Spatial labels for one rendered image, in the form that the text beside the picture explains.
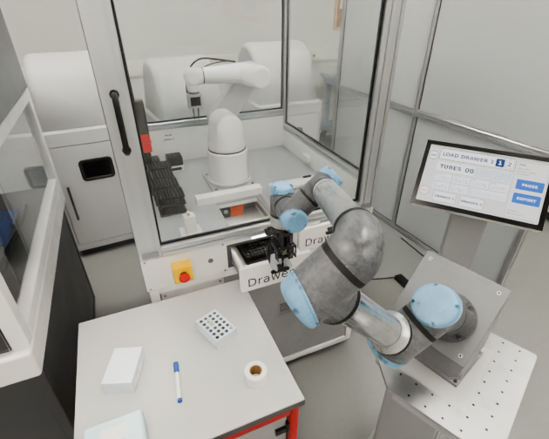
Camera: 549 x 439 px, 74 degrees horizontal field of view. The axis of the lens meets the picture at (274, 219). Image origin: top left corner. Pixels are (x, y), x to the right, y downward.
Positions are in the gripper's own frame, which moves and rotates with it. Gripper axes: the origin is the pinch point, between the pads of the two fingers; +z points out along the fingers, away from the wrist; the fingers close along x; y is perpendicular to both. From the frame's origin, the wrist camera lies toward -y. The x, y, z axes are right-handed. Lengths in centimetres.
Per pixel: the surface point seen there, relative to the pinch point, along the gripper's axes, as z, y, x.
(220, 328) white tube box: 10.8, 10.4, -26.0
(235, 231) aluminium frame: -8.2, -17.6, -10.5
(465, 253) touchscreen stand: 21, 3, 99
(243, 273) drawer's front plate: -0.2, -1.3, -13.3
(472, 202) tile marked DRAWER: -10, 4, 90
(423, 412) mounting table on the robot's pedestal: 15, 59, 19
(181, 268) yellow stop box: -0.1, -13.3, -33.4
